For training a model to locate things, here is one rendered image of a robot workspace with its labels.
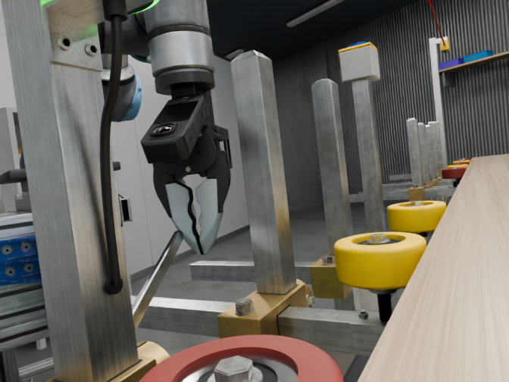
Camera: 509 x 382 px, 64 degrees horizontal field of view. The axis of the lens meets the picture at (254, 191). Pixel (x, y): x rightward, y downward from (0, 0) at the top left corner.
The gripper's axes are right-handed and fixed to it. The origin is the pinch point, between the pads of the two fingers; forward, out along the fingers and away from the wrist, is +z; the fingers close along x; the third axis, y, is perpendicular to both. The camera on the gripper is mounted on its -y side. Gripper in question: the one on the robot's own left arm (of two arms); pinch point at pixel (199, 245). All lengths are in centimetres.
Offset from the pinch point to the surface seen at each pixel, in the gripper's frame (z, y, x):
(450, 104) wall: -77, 669, -236
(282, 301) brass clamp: 6.0, -4.1, -9.5
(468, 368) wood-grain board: 0.2, -30.3, -19.4
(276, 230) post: -1.3, -2.0, -9.5
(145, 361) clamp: 3.2, -22.3, -2.7
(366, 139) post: -12, 46, -26
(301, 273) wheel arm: 9.7, 20.4, -10.0
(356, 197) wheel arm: 7, 120, -28
